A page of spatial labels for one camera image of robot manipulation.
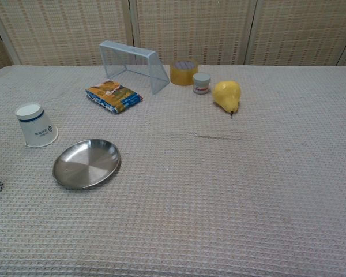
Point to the white paper cup blue stripe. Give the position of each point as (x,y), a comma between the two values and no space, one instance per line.
(36,127)

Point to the round steel plate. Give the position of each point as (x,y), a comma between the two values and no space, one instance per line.
(85,164)

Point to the beige waffle weave tablecloth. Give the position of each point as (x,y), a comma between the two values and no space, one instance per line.
(190,187)

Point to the small white jar grey lid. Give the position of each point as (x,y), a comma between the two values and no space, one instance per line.
(202,85)

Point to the yellow packing tape roll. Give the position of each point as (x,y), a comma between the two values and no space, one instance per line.
(183,76)

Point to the yellow pear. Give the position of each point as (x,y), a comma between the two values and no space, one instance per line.
(226,95)

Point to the colourful snack packet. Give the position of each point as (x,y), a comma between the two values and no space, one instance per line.
(114,95)

